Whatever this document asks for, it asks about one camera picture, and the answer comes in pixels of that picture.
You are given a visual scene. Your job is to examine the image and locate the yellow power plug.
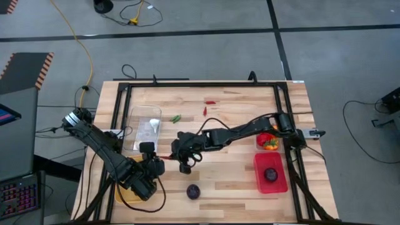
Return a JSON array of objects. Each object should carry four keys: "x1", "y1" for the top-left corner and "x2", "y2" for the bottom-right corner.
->
[{"x1": 128, "y1": 0, "x2": 145, "y2": 26}]

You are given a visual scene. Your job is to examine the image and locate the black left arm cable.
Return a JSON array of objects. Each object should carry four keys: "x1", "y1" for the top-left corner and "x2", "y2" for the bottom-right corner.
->
[{"x1": 115, "y1": 174, "x2": 168, "y2": 214}]

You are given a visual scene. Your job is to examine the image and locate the black cable loop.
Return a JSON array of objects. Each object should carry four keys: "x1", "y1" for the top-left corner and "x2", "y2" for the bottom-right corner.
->
[{"x1": 121, "y1": 64, "x2": 138, "y2": 81}]

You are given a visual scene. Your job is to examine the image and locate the black equipment box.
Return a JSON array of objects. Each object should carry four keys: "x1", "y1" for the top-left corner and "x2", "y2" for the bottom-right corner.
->
[{"x1": 379, "y1": 86, "x2": 400, "y2": 115}]

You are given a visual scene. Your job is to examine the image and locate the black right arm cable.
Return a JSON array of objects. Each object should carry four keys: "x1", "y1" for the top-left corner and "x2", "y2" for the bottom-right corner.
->
[{"x1": 196, "y1": 117, "x2": 238, "y2": 135}]

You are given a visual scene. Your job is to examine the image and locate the red tomato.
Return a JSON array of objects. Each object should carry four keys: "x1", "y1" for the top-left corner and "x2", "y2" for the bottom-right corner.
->
[{"x1": 256, "y1": 132, "x2": 273, "y2": 147}]

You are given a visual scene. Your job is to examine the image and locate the backlit keyboard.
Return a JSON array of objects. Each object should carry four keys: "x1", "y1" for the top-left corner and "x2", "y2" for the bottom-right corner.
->
[{"x1": 0, "y1": 174, "x2": 41, "y2": 219}]

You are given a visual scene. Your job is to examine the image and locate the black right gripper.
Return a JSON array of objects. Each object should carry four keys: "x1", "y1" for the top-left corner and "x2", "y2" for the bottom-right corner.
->
[{"x1": 169, "y1": 131, "x2": 206, "y2": 167}]

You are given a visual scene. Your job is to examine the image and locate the large white garlic bulb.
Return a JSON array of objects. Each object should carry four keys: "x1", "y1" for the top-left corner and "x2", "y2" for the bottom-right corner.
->
[{"x1": 149, "y1": 118, "x2": 161, "y2": 134}]

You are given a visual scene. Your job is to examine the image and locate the long black floor cable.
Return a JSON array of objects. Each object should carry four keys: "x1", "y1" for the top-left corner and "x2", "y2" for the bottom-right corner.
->
[{"x1": 342, "y1": 99, "x2": 400, "y2": 166}]

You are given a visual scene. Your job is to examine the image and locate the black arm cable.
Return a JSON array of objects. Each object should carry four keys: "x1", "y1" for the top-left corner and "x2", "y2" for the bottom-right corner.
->
[
  {"x1": 115, "y1": 174, "x2": 168, "y2": 214},
  {"x1": 196, "y1": 117, "x2": 238, "y2": 135}
]

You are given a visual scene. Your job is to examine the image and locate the black flat strip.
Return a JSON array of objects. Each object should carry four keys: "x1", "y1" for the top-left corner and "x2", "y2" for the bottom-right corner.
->
[{"x1": 112, "y1": 77, "x2": 191, "y2": 82}]

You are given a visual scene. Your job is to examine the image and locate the black power cable with plug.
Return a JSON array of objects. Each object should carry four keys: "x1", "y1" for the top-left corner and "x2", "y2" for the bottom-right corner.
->
[{"x1": 73, "y1": 84, "x2": 101, "y2": 110}]

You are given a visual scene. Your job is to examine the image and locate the dark purple round fruit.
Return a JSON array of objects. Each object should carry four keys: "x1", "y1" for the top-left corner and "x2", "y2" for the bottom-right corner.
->
[{"x1": 186, "y1": 183, "x2": 201, "y2": 200}]

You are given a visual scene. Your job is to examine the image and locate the yellow plastic basket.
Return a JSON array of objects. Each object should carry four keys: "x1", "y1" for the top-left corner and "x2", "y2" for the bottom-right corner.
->
[{"x1": 114, "y1": 155, "x2": 151, "y2": 204}]

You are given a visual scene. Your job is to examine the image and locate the black aluminium table frame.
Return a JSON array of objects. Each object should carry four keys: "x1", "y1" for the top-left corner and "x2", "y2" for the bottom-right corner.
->
[{"x1": 71, "y1": 79, "x2": 341, "y2": 225}]

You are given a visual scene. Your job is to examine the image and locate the red plastic basket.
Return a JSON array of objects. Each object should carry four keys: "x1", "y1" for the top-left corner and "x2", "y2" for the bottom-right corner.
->
[{"x1": 253, "y1": 152, "x2": 289, "y2": 194}]

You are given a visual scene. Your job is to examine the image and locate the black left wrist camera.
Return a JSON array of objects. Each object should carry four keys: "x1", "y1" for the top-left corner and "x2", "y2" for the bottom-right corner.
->
[{"x1": 139, "y1": 141, "x2": 156, "y2": 154}]

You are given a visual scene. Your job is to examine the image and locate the black round stand base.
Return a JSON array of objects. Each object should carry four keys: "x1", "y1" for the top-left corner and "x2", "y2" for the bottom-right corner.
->
[{"x1": 92, "y1": 0, "x2": 114, "y2": 15}]

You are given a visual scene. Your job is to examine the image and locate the yellow floor cable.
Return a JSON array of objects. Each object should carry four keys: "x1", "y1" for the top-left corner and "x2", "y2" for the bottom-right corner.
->
[{"x1": 49, "y1": 0, "x2": 94, "y2": 109}]

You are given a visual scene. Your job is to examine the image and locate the black mat orange striped edge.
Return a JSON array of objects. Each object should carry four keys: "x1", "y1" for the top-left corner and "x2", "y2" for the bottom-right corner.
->
[
  {"x1": 0, "y1": 0, "x2": 19, "y2": 15},
  {"x1": 0, "y1": 52, "x2": 54, "y2": 95}
]

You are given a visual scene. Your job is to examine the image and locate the dark display screen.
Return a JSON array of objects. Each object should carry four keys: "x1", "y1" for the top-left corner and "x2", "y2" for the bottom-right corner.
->
[{"x1": 0, "y1": 104, "x2": 22, "y2": 127}]

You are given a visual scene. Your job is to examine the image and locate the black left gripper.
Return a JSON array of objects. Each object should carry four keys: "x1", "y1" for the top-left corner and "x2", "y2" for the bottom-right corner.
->
[{"x1": 139, "y1": 152, "x2": 166, "y2": 182}]

